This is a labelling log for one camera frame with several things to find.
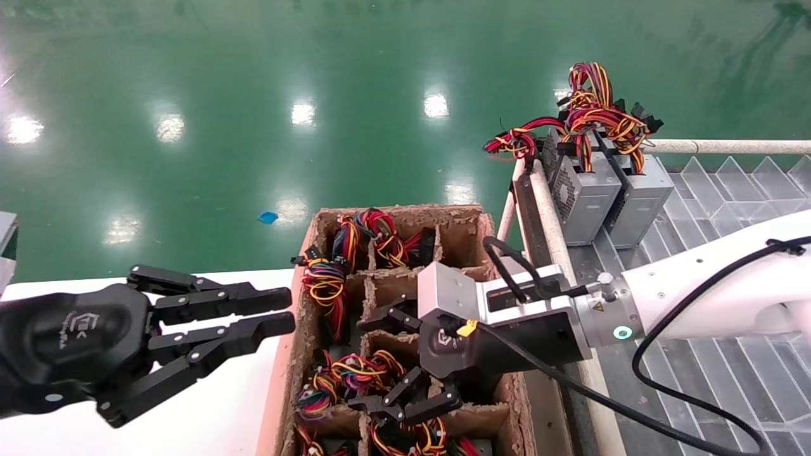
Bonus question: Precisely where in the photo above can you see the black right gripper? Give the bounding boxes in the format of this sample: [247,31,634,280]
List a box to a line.
[347,266,593,426]

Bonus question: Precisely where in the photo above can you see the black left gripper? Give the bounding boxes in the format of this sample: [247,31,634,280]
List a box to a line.
[0,265,297,428]

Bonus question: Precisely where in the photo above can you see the grey power supply with cables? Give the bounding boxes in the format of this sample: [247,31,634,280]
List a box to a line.
[329,350,409,406]

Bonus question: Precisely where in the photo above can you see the power supply with black connector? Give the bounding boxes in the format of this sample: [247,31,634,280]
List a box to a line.
[369,412,482,456]

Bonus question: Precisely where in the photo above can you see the brown cardboard divider box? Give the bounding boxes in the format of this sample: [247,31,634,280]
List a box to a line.
[257,204,534,456]

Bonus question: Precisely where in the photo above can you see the white short rack pipe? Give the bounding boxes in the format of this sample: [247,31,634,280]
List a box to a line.
[495,158,528,254]

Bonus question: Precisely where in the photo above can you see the white long rack pipe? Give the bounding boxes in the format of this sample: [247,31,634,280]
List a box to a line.
[525,158,628,456]

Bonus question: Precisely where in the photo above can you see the grey vented power supply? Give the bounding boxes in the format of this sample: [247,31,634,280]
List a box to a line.
[483,89,623,246]

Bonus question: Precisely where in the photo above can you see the grey metal object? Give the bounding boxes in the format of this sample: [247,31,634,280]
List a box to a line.
[0,212,18,295]

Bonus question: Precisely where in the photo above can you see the clear plastic rack bed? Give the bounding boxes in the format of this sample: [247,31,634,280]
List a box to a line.
[570,155,811,456]

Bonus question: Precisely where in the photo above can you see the white horizontal rack pipe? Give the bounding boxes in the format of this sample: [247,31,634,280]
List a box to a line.
[643,139,811,155]

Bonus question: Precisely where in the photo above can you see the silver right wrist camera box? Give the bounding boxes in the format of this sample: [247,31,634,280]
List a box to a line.
[417,262,487,327]

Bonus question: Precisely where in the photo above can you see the power supply with long cables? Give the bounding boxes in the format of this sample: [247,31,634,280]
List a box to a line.
[290,214,365,343]

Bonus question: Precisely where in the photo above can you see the power supply with multicolour cables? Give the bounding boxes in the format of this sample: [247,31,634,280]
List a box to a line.
[295,348,348,420]
[295,423,359,456]

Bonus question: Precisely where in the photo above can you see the power supply with red cables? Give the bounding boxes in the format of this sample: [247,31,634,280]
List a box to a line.
[355,208,438,269]

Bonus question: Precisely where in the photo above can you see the black looped wrist cable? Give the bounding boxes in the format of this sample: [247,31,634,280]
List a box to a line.
[483,236,599,301]

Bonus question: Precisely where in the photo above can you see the black cable with yellow tag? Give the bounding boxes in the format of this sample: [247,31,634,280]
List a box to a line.
[456,320,723,456]

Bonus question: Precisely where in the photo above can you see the black rack side rail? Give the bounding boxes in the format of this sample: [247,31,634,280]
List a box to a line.
[511,158,599,456]

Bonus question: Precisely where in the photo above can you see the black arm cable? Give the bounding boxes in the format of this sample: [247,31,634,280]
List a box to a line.
[632,236,811,456]

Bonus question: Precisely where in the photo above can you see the grey power supply tall cables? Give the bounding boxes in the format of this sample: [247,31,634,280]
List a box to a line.
[558,62,675,249]

